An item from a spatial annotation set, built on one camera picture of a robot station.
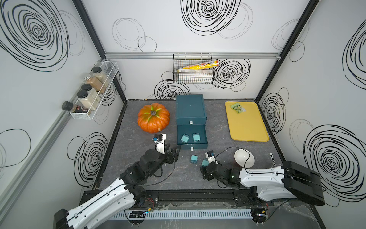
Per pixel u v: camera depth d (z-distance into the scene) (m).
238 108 1.15
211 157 0.75
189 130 0.89
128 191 0.51
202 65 0.87
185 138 0.87
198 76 0.87
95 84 0.72
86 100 0.65
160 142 0.62
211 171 0.63
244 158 0.87
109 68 0.98
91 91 0.68
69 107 0.60
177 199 0.75
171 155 0.64
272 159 0.78
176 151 0.65
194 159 0.87
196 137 0.87
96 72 0.74
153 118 0.94
